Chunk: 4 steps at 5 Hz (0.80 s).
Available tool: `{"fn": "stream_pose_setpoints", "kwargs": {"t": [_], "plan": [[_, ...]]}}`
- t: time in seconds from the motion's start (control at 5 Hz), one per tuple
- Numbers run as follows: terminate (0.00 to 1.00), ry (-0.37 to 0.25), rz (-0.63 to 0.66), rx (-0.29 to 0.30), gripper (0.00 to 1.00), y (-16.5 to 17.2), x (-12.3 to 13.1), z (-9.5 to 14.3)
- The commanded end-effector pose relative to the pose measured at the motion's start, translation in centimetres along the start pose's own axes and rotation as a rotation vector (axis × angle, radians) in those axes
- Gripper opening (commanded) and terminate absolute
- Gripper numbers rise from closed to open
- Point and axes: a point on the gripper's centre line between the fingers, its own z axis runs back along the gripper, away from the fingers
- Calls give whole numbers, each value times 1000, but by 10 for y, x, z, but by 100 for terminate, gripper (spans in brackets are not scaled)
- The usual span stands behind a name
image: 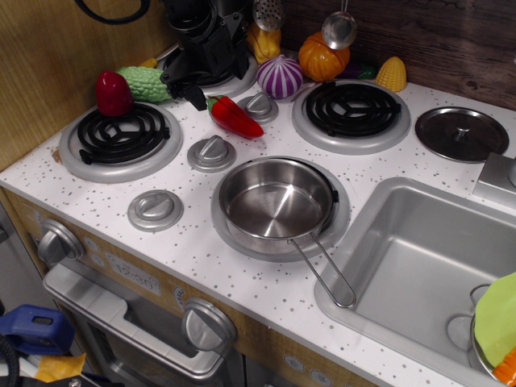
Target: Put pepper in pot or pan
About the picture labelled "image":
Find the yellow cloth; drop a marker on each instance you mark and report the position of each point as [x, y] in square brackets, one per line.
[56, 368]

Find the blue plastic clamp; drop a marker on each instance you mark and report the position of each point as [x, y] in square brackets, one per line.
[36, 330]

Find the purple toy eggplant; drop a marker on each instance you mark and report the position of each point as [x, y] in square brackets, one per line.
[359, 70]

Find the grey stove knob middle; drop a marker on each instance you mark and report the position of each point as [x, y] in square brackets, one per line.
[211, 155]

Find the hanging steel slotted spoon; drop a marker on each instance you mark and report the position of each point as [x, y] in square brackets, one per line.
[269, 15]

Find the orange toy carrot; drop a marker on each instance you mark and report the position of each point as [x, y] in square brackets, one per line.
[505, 372]

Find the grey oven knob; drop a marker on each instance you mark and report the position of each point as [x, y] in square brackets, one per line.
[58, 243]
[207, 328]

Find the back right black burner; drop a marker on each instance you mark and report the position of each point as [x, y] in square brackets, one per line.
[353, 118]

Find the yellow toy bell pepper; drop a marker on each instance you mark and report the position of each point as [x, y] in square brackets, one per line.
[264, 45]

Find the black burner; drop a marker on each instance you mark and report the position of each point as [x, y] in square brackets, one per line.
[353, 118]
[110, 150]

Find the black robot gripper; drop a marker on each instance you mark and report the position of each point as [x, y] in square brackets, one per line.
[211, 46]

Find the grey stove knob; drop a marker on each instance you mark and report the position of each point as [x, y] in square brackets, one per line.
[211, 155]
[155, 210]
[260, 107]

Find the steel pot lid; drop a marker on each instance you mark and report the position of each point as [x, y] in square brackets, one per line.
[461, 134]

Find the dark red toy bell pepper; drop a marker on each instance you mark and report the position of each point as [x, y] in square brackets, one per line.
[113, 95]

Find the grey toy faucet base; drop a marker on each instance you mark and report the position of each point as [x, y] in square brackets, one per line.
[496, 182]

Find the orange toy pumpkin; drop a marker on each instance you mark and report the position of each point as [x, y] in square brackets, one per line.
[320, 62]

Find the yellow toy corn cob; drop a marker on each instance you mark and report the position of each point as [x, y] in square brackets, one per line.
[392, 74]

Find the grey stove knob lower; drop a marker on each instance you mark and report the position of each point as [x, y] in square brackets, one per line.
[155, 210]

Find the green toy bitter gourd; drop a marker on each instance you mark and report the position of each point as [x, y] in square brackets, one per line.
[145, 84]

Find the purple white toy onion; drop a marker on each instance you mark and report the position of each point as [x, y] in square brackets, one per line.
[280, 77]

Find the grey oven door handle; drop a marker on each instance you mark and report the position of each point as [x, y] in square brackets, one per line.
[137, 342]

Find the grey oven knob right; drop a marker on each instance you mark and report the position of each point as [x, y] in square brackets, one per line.
[207, 328]

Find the grey toy sink basin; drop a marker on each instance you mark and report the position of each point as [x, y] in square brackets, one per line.
[404, 272]

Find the grey stove knob upper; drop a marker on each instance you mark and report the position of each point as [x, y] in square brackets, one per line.
[260, 107]

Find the hanging steel ladle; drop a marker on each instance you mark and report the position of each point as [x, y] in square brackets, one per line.
[339, 29]

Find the front left black burner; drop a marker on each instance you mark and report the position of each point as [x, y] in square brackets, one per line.
[110, 150]

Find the stainless steel saucepan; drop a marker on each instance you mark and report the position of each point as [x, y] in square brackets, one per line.
[281, 209]

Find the light green toy plate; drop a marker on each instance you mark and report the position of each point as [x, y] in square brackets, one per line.
[495, 320]

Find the red toy chili pepper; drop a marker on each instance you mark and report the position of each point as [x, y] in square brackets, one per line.
[228, 115]

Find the steel pot in sink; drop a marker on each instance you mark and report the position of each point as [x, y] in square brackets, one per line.
[476, 357]

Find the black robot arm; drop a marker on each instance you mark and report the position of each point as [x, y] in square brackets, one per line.
[183, 9]

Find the grey oven knob left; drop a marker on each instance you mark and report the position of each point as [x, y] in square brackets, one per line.
[58, 243]

